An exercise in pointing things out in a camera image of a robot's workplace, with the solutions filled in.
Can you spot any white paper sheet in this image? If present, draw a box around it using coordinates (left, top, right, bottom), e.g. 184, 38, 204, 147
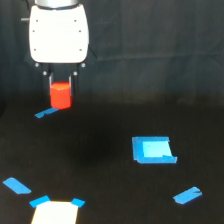
31, 201, 78, 224

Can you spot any red hexagonal block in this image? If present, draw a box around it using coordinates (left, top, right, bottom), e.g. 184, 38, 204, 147
50, 82, 71, 109

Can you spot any blue tape on paper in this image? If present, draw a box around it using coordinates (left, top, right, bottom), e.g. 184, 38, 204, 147
29, 195, 50, 208
71, 198, 85, 208

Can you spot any blue tape on paper right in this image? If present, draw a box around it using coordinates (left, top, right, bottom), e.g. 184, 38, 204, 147
71, 198, 85, 208

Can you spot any light blue taped square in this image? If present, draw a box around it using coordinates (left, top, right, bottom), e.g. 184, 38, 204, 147
132, 136, 177, 164

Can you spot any blue tape on paper left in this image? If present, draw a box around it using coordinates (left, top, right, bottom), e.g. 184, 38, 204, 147
29, 195, 50, 208

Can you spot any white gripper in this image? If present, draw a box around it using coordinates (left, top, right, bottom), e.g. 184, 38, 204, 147
21, 3, 96, 97

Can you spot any blue tape strip back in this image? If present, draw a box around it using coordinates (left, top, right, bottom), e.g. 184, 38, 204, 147
34, 107, 58, 119

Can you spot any blue tape strip far left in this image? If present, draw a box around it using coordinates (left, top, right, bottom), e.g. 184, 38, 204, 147
3, 177, 31, 194

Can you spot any blue tape strip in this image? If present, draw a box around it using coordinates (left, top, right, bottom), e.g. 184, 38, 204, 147
34, 107, 58, 119
3, 177, 31, 194
173, 187, 202, 205

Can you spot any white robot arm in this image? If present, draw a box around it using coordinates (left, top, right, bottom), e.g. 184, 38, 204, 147
21, 0, 96, 96

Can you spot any blue tape strip right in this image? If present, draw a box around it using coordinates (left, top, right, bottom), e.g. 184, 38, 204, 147
173, 187, 202, 205

